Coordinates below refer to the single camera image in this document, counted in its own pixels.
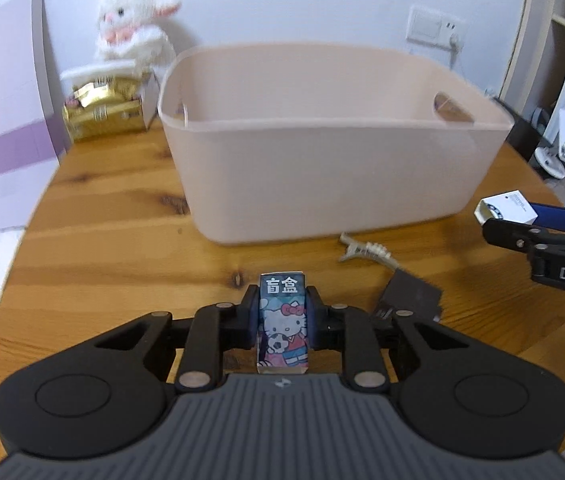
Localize large gold foil packet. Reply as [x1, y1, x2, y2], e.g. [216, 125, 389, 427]
[62, 100, 146, 143]

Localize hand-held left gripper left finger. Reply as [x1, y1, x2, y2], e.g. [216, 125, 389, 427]
[82, 284, 263, 393]

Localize dark brown flat packet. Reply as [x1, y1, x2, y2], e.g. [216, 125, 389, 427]
[371, 269, 444, 323]

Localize cartoon cat printed small box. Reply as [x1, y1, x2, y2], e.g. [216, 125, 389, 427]
[257, 271, 312, 376]

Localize white plush lamb toy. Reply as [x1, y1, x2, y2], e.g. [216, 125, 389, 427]
[93, 0, 183, 72]

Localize white plug with cable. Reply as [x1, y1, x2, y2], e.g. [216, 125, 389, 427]
[448, 34, 465, 68]

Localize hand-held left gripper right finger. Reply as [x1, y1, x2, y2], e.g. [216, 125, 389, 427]
[305, 285, 469, 393]

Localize pink plastic storage basket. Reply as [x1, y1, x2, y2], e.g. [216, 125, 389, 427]
[157, 44, 515, 246]

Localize beige hair claw clip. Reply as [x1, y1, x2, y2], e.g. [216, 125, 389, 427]
[338, 232, 402, 270]

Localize small white carton box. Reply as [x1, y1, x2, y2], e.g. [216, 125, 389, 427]
[474, 190, 539, 227]

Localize white stand with round base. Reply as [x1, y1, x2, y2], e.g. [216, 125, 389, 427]
[531, 108, 565, 181]

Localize purple and white board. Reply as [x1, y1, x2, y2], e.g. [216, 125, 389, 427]
[0, 0, 71, 236]

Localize gold foil snack packets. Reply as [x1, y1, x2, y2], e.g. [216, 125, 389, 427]
[59, 59, 159, 144]

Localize small gold foil packet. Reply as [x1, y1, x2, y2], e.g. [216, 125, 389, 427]
[72, 79, 141, 107]

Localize beige wooden shelf frame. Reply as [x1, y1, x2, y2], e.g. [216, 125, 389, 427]
[498, 0, 565, 116]

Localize white wall socket panel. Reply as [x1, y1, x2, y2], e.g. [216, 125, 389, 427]
[406, 4, 468, 51]

